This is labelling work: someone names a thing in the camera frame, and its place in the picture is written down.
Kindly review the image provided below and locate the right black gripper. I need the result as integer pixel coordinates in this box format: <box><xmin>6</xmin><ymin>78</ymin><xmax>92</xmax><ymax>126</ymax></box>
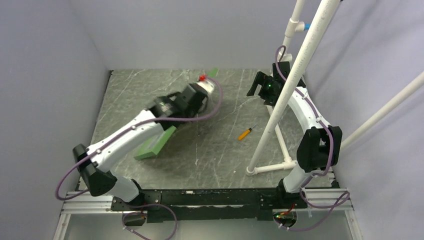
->
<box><xmin>247</xmin><ymin>71</ymin><xmax>281</xmax><ymax>107</ymax></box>

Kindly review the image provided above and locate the orange handled screwdriver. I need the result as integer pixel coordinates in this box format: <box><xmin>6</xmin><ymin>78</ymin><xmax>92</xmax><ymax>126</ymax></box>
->
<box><xmin>237</xmin><ymin>124</ymin><xmax>256</xmax><ymax>141</ymax></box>

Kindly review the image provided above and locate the green wooden picture frame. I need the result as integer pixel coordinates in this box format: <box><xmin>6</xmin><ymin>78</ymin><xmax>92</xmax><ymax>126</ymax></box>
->
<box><xmin>134</xmin><ymin>68</ymin><xmax>218</xmax><ymax>160</ymax></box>

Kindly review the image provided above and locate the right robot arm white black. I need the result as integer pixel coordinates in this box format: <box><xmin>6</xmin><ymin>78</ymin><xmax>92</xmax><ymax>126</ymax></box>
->
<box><xmin>246</xmin><ymin>61</ymin><xmax>343</xmax><ymax>208</ymax></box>

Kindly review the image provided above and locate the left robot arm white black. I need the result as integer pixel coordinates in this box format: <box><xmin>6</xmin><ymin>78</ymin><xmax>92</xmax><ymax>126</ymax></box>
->
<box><xmin>72</xmin><ymin>80</ymin><xmax>215</xmax><ymax>210</ymax></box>

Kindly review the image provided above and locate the white PVC pipe stand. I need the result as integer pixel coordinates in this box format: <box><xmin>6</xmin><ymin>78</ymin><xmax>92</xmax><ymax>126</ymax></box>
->
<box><xmin>245</xmin><ymin>0</ymin><xmax>424</xmax><ymax>176</ymax></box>

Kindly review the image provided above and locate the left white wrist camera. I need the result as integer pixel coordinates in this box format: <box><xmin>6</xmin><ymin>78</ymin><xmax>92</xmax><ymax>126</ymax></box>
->
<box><xmin>195</xmin><ymin>74</ymin><xmax>218</xmax><ymax>97</ymax></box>

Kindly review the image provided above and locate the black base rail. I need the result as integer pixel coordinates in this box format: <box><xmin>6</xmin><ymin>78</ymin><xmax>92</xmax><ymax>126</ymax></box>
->
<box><xmin>110</xmin><ymin>187</ymin><xmax>307</xmax><ymax>223</ymax></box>

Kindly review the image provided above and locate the aluminium frame rail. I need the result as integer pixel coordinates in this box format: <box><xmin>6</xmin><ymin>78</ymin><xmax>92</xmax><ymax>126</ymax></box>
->
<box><xmin>54</xmin><ymin>187</ymin><xmax>363</xmax><ymax>240</ymax></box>

